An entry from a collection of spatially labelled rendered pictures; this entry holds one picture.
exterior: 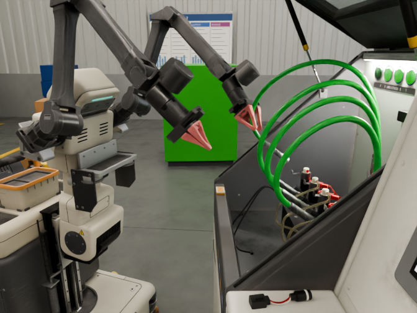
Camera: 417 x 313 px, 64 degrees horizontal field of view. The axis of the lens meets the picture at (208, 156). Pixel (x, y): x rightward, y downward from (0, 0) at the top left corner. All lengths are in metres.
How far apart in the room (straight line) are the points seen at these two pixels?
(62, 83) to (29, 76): 7.72
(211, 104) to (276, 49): 3.47
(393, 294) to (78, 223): 1.11
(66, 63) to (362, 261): 0.94
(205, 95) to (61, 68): 3.23
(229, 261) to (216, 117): 3.51
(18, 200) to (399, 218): 1.38
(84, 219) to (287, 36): 6.56
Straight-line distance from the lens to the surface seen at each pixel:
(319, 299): 0.75
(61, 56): 1.14
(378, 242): 0.67
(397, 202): 0.64
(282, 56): 7.51
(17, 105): 9.12
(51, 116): 1.09
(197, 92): 4.24
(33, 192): 1.61
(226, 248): 0.92
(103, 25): 1.02
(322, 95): 1.32
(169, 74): 0.81
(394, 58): 1.14
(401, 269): 0.61
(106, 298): 1.88
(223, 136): 4.35
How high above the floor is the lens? 1.44
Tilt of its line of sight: 17 degrees down
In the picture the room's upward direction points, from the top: straight up
